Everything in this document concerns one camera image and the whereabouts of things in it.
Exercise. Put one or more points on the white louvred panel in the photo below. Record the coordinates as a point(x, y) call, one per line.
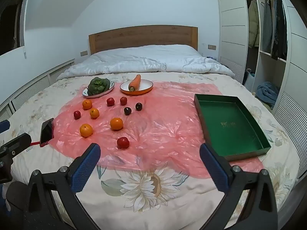
point(291, 129)

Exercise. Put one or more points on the blue towel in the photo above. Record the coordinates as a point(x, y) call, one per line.
point(266, 93)

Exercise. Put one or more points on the pink plastic sheet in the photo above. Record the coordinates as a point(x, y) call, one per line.
point(163, 129)

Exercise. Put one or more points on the dark window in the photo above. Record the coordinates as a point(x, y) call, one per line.
point(10, 24)

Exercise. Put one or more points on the pale hanging jacket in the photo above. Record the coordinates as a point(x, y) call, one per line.
point(253, 24)

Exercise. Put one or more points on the white duvet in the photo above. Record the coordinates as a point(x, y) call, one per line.
point(144, 61)

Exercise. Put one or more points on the green rectangular tray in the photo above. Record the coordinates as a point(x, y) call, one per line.
point(230, 127)

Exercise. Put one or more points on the dark hanging garment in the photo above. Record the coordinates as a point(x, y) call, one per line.
point(279, 28)

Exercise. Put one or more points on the orange rimmed plate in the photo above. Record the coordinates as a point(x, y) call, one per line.
point(144, 86)

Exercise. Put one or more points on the wall socket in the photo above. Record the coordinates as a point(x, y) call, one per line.
point(212, 47)
point(84, 53)

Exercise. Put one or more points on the carrot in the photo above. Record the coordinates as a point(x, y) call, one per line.
point(134, 82)

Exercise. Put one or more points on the black smartphone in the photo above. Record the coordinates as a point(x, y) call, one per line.
point(46, 133)

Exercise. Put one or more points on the grey hanging garment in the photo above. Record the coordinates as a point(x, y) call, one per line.
point(267, 26)

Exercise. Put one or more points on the dark purple plum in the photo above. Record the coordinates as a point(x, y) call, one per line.
point(138, 106)
point(127, 111)

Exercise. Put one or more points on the small orange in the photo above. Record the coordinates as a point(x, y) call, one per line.
point(94, 113)
point(87, 104)

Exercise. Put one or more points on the wooden headboard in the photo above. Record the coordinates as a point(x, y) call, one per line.
point(144, 37)

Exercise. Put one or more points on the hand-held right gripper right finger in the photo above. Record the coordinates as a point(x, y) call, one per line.
point(214, 165)

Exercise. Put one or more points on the white wardrobe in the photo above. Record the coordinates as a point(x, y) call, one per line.
point(233, 28)

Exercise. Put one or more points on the large orange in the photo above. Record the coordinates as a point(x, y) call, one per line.
point(86, 129)
point(116, 123)

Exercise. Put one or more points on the white bag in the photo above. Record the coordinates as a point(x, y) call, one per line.
point(250, 80)

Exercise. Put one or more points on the red apple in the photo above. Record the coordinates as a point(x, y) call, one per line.
point(110, 101)
point(123, 100)
point(77, 114)
point(123, 142)

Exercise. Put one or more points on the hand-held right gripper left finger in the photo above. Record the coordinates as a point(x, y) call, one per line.
point(86, 165)

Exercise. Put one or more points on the white enamel plate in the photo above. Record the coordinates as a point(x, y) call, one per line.
point(109, 87)

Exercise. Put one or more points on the green leafy vegetable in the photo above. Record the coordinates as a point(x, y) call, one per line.
point(98, 86)

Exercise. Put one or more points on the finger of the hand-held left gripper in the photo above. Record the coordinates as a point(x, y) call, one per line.
point(3, 126)
point(16, 145)

